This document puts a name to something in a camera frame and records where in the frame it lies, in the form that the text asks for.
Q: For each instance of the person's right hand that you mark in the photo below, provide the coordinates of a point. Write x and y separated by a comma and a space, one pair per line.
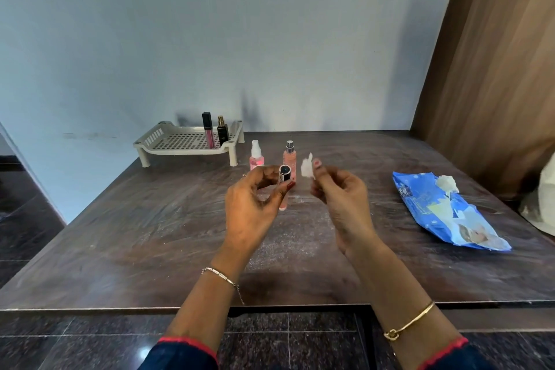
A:
349, 209

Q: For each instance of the person's left hand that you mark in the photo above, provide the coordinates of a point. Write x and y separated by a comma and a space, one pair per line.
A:
245, 213

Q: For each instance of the person's left thumb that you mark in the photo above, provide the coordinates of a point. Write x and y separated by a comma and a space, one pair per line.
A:
281, 194

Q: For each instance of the person's right thumb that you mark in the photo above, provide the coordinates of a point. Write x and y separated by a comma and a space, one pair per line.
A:
321, 167

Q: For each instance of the white tissue piece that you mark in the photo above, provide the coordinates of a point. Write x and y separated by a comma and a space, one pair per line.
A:
307, 169

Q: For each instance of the pink tube with black cap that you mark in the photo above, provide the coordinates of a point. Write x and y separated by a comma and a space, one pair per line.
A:
285, 173

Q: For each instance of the person's right forearm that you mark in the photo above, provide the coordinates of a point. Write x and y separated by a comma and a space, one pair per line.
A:
403, 296

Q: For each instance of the person's left forearm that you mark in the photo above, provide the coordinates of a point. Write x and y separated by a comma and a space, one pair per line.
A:
203, 300

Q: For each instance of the peach spray bottle black nozzle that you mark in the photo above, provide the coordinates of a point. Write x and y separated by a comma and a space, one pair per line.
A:
289, 158

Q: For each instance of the pink spray bottle white cap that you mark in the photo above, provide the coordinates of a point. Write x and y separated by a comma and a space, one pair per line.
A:
256, 157

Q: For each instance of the black perfume bottle gold cap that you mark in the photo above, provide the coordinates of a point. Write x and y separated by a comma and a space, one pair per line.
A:
223, 131

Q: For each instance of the pink lip gloss black cap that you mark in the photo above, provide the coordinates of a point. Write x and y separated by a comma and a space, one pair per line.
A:
208, 129

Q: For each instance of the beige plastic rack tray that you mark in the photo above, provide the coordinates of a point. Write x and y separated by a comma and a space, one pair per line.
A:
186, 142

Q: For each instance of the white wet wipe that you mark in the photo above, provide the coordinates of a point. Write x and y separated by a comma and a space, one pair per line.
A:
448, 183

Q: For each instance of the blue wet wipes packet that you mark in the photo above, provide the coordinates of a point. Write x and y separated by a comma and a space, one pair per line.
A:
442, 209

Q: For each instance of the gold bangle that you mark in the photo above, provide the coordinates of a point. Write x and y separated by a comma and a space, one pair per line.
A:
409, 322

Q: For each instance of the navy left sleeve red trim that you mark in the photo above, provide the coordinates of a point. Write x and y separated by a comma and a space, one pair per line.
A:
182, 354

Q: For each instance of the navy sleeve red trim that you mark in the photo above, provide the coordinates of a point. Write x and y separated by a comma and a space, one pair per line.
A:
453, 356
182, 354

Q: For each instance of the wooden cabinet panel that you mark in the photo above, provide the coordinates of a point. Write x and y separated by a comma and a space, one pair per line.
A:
490, 75

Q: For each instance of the white plastic bag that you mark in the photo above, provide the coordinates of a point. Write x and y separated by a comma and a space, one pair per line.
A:
541, 198

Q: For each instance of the navy right sleeve red trim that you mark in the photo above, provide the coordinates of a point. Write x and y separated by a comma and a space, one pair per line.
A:
453, 356

